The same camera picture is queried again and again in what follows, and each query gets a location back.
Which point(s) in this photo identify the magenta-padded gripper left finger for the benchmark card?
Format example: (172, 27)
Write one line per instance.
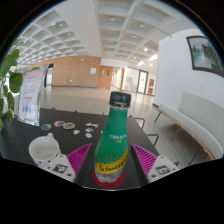
(78, 156)

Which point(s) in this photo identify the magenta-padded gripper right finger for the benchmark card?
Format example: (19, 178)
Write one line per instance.
(145, 159)

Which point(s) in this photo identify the green drink bottle black cap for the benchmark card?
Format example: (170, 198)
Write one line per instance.
(111, 143)

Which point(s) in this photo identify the small white sticker piece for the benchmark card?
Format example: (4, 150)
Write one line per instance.
(89, 135)
(91, 125)

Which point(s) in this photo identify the black metal chair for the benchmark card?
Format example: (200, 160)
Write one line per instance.
(153, 135)
(140, 118)

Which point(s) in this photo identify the white dotted mug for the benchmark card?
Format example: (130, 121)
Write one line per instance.
(41, 148)

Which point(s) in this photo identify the long white padded bench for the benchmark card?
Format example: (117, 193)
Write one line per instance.
(200, 120)

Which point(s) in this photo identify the clear acrylic sign stand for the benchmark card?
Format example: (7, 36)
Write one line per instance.
(30, 96)

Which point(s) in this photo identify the dark framed glass door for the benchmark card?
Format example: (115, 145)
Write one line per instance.
(142, 81)

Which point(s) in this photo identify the green leafy potted plant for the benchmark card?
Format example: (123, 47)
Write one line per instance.
(13, 81)

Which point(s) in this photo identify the dark framed landscape painting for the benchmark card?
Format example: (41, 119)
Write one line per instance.
(206, 55)

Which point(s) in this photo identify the recessed ceiling lights group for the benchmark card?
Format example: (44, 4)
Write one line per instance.
(112, 19)

